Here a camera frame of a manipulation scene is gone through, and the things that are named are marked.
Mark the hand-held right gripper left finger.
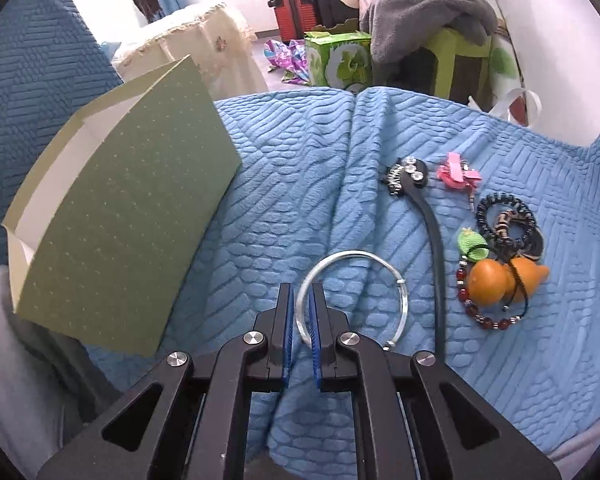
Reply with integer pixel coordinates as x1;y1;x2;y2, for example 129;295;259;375
35;282;294;480

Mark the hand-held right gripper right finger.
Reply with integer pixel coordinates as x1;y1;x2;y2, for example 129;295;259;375
310;282;563;480

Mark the silver bangle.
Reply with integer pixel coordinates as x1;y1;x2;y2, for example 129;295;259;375
296;250;411;352

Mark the black rhinestone headband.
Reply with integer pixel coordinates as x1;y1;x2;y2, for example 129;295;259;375
379;156;448;361

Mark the green leaf hair tie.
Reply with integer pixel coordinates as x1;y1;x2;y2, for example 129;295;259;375
456;227;491;263

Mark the orange gourd pendant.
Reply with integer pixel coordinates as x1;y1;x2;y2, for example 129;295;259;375
467;255;551;308

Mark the white shallow box tray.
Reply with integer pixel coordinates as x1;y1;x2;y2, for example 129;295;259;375
1;55;243;358

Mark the beige black patterned bangle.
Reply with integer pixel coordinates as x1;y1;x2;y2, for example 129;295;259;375
497;210;513;261

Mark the blue textured blanket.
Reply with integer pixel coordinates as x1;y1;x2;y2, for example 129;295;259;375
0;0;600;461

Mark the pink hair clip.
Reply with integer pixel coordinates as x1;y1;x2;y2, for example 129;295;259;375
436;152;483;190

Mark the person's grey clothing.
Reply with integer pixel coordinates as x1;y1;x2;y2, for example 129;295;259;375
0;265;116;480

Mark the colourful tie-dye cloth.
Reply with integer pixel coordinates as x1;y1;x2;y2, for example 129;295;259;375
263;39;311;86

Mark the green printed carton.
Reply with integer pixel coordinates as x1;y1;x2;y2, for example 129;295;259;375
304;30;373;92

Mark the cream tote bag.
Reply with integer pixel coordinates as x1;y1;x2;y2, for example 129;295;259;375
111;2;268;98

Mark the red suitcase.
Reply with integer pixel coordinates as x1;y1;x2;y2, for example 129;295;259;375
275;0;326;41

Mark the white plastic bag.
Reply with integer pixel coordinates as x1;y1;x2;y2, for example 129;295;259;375
467;87;543;126

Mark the yellow-green stool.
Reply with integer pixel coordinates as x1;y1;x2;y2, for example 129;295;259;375
400;27;493;106

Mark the leaf-print cloth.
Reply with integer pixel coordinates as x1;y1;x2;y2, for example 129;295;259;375
472;0;526;111

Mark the grey fleece blanket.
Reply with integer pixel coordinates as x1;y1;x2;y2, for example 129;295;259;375
370;0;498;63

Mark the red bead bracelet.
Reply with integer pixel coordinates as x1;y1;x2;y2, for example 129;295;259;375
455;259;528;332

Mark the black bead bracelet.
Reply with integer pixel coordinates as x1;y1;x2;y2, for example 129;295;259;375
475;192;536;241

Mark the dark brown bead bracelet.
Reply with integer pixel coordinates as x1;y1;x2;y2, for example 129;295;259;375
510;227;547;263

